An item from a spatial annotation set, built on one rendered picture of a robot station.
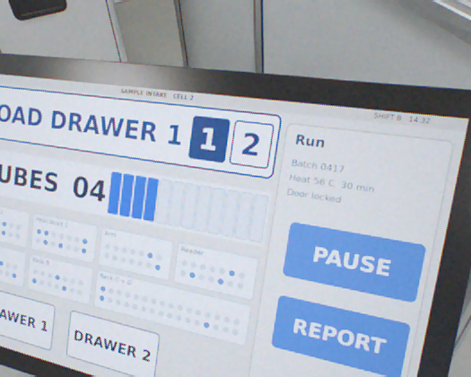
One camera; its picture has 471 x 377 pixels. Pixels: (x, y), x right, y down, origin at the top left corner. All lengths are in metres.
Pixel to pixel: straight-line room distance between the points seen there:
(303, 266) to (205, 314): 0.09
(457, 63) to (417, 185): 0.58
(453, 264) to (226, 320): 0.18
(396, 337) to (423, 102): 0.17
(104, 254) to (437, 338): 0.28
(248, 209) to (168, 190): 0.07
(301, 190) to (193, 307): 0.14
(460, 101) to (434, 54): 0.60
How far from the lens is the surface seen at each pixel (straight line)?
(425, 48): 1.00
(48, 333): 0.50
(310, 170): 0.38
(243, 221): 0.39
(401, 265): 0.39
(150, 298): 0.43
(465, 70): 0.94
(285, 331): 0.41
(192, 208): 0.40
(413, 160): 0.38
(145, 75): 0.43
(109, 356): 0.47
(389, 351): 0.40
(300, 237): 0.39
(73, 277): 0.47
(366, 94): 0.38
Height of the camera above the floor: 1.39
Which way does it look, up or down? 45 degrees down
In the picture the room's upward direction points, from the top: 9 degrees counter-clockwise
